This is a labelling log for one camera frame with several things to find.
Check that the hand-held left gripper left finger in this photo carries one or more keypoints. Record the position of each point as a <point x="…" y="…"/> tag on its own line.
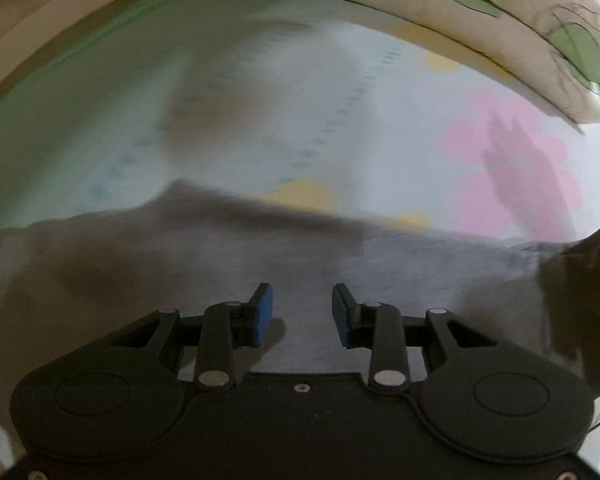
<point x="263" y="316"/>

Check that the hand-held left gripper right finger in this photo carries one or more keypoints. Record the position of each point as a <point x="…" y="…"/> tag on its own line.
<point x="342" y="316"/>

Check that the grey pants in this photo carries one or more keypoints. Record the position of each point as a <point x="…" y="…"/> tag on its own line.
<point x="180" y="270"/>

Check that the beige bed side rail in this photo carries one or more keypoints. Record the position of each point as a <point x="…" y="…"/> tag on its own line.
<point x="20" y="15"/>

